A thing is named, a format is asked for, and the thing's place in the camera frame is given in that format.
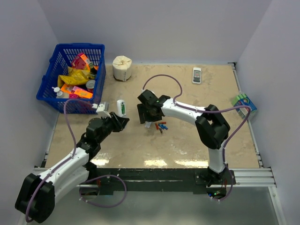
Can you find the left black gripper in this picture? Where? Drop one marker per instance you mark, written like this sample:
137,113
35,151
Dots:
118,122

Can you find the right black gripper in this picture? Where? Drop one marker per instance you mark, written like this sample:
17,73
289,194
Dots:
142,109

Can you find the white battery cover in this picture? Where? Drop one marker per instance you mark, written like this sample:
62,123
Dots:
148,124

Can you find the long white remote control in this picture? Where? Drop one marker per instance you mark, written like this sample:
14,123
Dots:
118,106

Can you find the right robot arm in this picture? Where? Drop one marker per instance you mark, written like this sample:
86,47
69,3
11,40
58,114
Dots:
211,126

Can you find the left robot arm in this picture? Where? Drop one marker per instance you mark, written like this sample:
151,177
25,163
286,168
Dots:
39,193

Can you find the small white remote control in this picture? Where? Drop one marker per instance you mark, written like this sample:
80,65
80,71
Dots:
197,75

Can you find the red tin can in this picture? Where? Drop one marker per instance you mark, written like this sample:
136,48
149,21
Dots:
90,85

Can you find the wrapped toilet paper roll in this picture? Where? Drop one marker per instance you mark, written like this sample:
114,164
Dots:
122,68

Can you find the orange pink snack pack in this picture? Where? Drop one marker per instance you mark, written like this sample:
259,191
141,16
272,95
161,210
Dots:
69,89

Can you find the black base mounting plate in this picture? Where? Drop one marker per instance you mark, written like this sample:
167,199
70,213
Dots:
195,180

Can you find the yellow snack bag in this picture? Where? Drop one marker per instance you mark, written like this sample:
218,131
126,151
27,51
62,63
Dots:
75,77

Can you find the white small bottle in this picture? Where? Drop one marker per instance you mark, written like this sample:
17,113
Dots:
58,92

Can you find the pink snack box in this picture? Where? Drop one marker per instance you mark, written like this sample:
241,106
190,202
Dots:
81,61

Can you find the blue plastic basket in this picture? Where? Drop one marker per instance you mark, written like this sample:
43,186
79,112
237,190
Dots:
61,59

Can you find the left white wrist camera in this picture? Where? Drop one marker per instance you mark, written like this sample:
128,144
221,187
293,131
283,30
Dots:
102,109

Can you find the aluminium frame rail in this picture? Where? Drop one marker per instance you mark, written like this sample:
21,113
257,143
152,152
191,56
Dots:
261,178

